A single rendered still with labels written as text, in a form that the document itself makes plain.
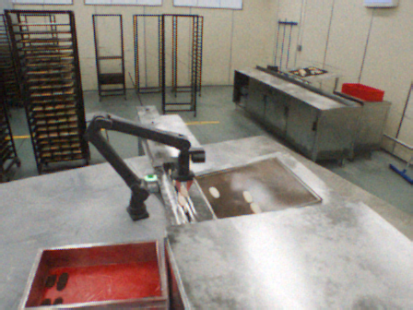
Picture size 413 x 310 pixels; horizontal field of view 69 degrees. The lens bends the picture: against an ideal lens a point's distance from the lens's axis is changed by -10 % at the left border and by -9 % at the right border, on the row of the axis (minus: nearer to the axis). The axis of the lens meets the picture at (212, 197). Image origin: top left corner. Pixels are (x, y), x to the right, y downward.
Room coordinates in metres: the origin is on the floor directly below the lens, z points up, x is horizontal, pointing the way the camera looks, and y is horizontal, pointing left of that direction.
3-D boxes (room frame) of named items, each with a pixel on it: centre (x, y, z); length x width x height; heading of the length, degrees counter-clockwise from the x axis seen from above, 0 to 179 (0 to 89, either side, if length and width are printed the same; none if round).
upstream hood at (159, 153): (2.42, 0.48, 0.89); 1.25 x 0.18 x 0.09; 18
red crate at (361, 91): (4.54, -2.04, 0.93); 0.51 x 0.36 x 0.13; 22
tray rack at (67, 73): (3.47, 1.81, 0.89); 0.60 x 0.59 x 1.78; 110
